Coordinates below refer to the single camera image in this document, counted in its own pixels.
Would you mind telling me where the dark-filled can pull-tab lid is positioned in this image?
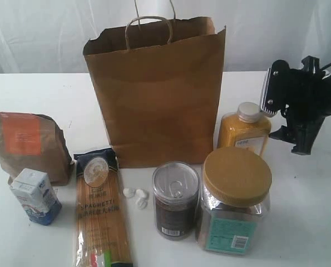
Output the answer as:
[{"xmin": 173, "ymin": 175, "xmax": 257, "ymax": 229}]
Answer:
[{"xmin": 152, "ymin": 161, "xmax": 200, "ymax": 240}]

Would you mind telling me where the clear jar gold lid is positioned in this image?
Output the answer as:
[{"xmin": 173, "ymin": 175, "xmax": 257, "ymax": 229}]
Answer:
[{"xmin": 195, "ymin": 147, "xmax": 272, "ymax": 255}]

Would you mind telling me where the brown pouch orange label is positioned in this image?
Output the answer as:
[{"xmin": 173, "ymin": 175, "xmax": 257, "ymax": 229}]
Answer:
[{"xmin": 0, "ymin": 112, "xmax": 73, "ymax": 186}]

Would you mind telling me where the brown paper shopping bag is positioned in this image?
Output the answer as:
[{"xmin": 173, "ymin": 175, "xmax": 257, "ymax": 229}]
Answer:
[{"xmin": 83, "ymin": 16, "xmax": 226, "ymax": 168}]

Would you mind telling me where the spaghetti pasta packet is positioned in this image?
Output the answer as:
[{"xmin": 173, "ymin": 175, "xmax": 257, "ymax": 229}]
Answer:
[{"xmin": 73, "ymin": 148, "xmax": 134, "ymax": 266}]

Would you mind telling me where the white backdrop curtain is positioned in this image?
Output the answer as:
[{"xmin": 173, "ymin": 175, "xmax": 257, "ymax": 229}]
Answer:
[{"xmin": 0, "ymin": 1, "xmax": 331, "ymax": 73}]

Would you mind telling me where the white blue milk carton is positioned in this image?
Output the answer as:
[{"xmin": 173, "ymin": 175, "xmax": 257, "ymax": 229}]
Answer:
[{"xmin": 9, "ymin": 168, "xmax": 62, "ymax": 226}]

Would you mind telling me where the yellow millet plastic bottle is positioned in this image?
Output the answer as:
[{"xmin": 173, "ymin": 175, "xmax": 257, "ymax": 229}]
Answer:
[{"xmin": 217, "ymin": 102, "xmax": 271, "ymax": 156}]

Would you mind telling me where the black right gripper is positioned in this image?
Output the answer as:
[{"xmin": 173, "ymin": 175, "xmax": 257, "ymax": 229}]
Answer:
[{"xmin": 259, "ymin": 56, "xmax": 324, "ymax": 154}]

